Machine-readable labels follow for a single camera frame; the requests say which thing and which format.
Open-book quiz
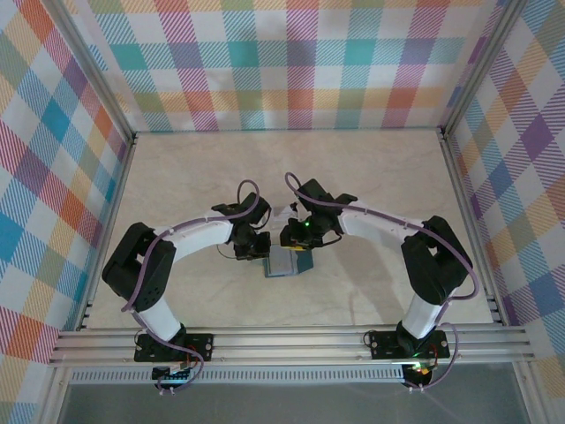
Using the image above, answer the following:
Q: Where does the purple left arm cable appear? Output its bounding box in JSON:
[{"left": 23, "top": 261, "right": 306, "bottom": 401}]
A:
[{"left": 119, "top": 178, "right": 261, "bottom": 395}]

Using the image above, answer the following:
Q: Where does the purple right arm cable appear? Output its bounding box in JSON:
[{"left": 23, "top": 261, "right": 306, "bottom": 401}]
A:
[{"left": 284, "top": 171, "right": 481, "bottom": 394}]

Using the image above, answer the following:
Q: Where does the green lit circuit board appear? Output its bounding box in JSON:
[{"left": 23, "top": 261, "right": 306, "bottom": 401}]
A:
[{"left": 152, "top": 364, "right": 195, "bottom": 384}]

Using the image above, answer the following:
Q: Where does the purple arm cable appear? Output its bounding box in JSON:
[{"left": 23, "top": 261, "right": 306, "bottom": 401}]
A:
[
  {"left": 284, "top": 171, "right": 481, "bottom": 394},
  {"left": 119, "top": 178, "right": 261, "bottom": 395}
]

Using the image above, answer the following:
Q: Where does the aluminium side rail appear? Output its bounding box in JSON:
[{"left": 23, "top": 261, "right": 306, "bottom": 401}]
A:
[
  {"left": 439, "top": 127, "right": 509, "bottom": 328},
  {"left": 72, "top": 134, "right": 140, "bottom": 332}
]

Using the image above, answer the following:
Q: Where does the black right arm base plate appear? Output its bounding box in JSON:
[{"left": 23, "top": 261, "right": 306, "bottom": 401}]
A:
[{"left": 367, "top": 329, "right": 451, "bottom": 360}]

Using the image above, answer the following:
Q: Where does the aluminium frame leg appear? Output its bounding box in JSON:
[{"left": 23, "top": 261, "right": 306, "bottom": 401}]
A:
[
  {"left": 511, "top": 361, "right": 553, "bottom": 424},
  {"left": 38, "top": 364, "right": 76, "bottom": 424}
]

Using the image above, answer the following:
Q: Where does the teal leather card holder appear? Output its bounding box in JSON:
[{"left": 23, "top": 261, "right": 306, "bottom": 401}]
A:
[{"left": 263, "top": 247, "right": 315, "bottom": 280}]

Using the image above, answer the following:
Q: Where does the aluminium corner post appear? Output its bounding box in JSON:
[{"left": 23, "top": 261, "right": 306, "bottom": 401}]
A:
[
  {"left": 439, "top": 0, "right": 531, "bottom": 142},
  {"left": 41, "top": 0, "right": 138, "bottom": 147}
]

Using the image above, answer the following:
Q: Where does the long aluminium mounting rail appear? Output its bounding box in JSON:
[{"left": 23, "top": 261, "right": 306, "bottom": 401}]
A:
[{"left": 47, "top": 324, "right": 535, "bottom": 366}]

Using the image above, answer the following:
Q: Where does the circuit board with orange part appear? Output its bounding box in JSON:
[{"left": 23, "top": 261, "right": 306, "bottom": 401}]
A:
[{"left": 403, "top": 360, "right": 436, "bottom": 385}]

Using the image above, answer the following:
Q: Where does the slotted grey cable duct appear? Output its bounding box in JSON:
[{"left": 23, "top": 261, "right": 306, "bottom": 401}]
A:
[{"left": 70, "top": 368, "right": 406, "bottom": 384}]

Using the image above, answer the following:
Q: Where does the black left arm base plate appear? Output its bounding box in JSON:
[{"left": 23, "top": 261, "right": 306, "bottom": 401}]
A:
[{"left": 133, "top": 331, "right": 216, "bottom": 363}]

